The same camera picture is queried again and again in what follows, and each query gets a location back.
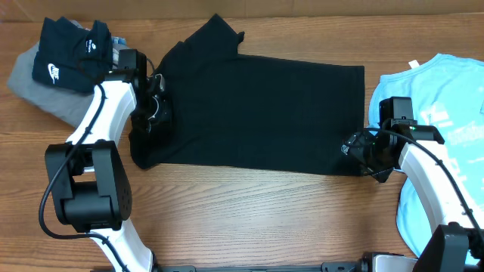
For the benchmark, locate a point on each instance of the folded light blue garment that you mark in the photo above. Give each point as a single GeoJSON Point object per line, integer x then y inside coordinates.
{"type": "Point", "coordinates": [118, 40]}

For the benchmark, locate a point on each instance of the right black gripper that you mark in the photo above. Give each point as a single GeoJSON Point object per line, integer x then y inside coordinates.
{"type": "Point", "coordinates": [355, 144]}

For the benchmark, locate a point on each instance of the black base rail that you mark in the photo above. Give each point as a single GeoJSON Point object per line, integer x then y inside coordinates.
{"type": "Point", "coordinates": [324, 267]}

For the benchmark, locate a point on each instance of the black t-shirt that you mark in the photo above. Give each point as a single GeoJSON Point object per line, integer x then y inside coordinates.
{"type": "Point", "coordinates": [231, 109]}

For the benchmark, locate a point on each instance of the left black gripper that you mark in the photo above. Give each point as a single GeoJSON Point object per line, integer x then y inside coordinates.
{"type": "Point", "coordinates": [165, 116]}

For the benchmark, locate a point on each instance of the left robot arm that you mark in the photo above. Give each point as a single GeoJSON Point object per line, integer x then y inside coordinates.
{"type": "Point", "coordinates": [88, 194]}

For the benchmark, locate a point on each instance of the light blue t-shirt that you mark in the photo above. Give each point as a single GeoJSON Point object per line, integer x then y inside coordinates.
{"type": "Point", "coordinates": [446, 92]}

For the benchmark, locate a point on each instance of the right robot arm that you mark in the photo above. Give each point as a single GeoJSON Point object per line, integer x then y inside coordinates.
{"type": "Point", "coordinates": [419, 151]}

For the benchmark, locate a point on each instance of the folded black Nike shirt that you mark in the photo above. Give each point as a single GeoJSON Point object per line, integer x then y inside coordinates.
{"type": "Point", "coordinates": [72, 57]}

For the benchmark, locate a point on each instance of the folded grey garment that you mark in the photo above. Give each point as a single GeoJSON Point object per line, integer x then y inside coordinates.
{"type": "Point", "coordinates": [68, 105]}

